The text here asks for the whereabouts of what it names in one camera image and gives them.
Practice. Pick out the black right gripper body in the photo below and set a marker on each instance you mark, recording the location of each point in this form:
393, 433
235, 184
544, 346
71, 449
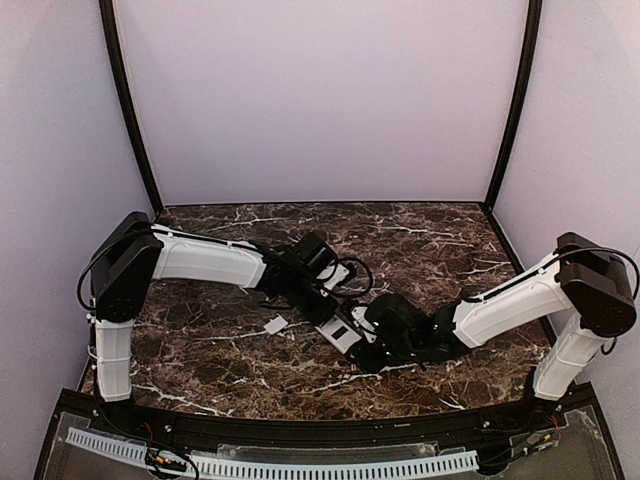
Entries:
376, 356

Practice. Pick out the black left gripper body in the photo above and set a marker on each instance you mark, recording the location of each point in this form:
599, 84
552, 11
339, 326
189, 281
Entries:
310, 304

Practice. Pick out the white and red remote control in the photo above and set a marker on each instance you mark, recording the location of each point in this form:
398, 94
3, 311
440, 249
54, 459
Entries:
339, 334

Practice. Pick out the white battery cover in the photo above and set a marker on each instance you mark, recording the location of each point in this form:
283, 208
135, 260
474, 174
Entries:
276, 325

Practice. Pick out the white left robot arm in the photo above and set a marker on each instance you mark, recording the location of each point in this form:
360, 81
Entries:
139, 252

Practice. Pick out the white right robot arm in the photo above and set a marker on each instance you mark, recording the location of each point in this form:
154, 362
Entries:
598, 285

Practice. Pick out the black left corner post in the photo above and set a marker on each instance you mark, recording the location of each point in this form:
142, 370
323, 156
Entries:
126, 102

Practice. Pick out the black corner post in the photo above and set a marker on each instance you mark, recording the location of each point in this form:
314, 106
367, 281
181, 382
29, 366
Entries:
126, 102
525, 64

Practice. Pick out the black right corner post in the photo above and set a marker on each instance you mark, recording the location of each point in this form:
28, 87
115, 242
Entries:
525, 64

